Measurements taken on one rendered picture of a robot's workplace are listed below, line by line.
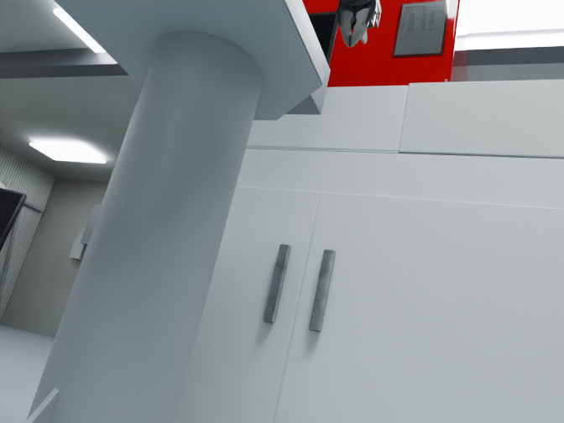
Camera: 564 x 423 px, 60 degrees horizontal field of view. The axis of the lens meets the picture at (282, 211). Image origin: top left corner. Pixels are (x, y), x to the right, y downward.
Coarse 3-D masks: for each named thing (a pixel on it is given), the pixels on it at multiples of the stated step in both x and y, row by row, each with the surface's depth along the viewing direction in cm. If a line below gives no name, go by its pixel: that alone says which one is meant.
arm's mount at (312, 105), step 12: (300, 0) 69; (300, 12) 69; (312, 36) 75; (324, 60) 80; (324, 72) 81; (324, 84) 81; (312, 96) 77; (324, 96) 82; (300, 108) 81; (312, 108) 80
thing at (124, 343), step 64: (64, 0) 64; (128, 0) 61; (192, 0) 58; (256, 0) 56; (128, 64) 75; (192, 64) 62; (256, 64) 67; (320, 64) 68; (128, 128) 63; (192, 128) 60; (128, 192) 57; (192, 192) 58; (128, 256) 55; (192, 256) 58; (64, 320) 55; (128, 320) 53; (192, 320) 58; (64, 384) 51; (128, 384) 51
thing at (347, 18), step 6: (342, 12) 108; (348, 12) 108; (342, 18) 108; (348, 18) 107; (342, 24) 107; (348, 24) 106; (342, 30) 106; (348, 30) 106; (342, 36) 107; (348, 36) 105; (348, 42) 106
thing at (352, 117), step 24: (336, 96) 97; (360, 96) 95; (384, 96) 93; (264, 120) 101; (288, 120) 99; (312, 120) 96; (336, 120) 95; (360, 120) 93; (384, 120) 91; (264, 144) 98; (288, 144) 96; (312, 144) 94; (336, 144) 93; (360, 144) 91; (384, 144) 89
